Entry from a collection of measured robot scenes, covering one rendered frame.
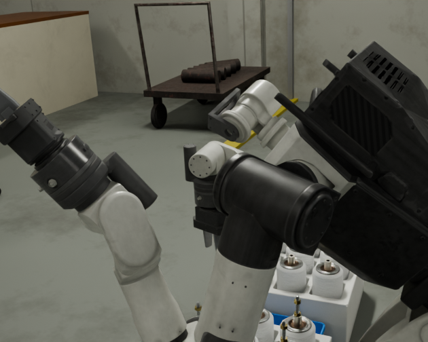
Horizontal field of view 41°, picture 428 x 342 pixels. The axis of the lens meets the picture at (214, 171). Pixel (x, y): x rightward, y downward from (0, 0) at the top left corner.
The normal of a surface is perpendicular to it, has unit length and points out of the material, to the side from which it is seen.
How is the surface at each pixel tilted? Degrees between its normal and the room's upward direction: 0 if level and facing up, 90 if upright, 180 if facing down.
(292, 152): 87
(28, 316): 0
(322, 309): 90
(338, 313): 90
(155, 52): 90
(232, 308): 82
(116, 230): 71
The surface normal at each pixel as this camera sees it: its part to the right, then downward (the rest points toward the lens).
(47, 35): 0.91, 0.10
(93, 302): -0.05, -0.94
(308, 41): -0.41, 0.33
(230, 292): -0.14, 0.21
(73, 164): 0.51, -0.11
